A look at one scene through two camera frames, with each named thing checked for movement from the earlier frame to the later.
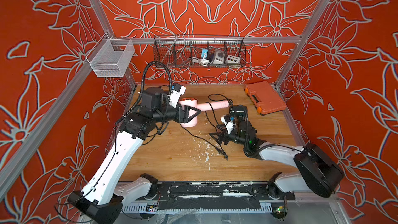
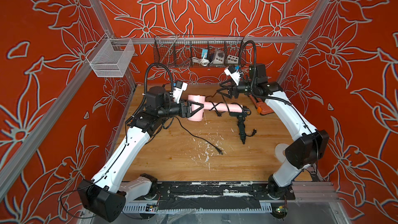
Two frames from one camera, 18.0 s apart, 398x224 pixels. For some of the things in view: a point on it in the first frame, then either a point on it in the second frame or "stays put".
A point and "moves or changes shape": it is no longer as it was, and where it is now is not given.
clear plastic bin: x=110 y=58 stays put
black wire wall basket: x=199 y=51 stays put
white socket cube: x=232 y=59 stays put
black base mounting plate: x=203 y=195 stays put
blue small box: x=204 y=51 stays put
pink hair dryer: x=193 y=102 moves or changes shape
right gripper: x=226 y=136 → x=233 y=89
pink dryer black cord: x=195 y=136 → x=216 y=110
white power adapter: x=218 y=58 stays put
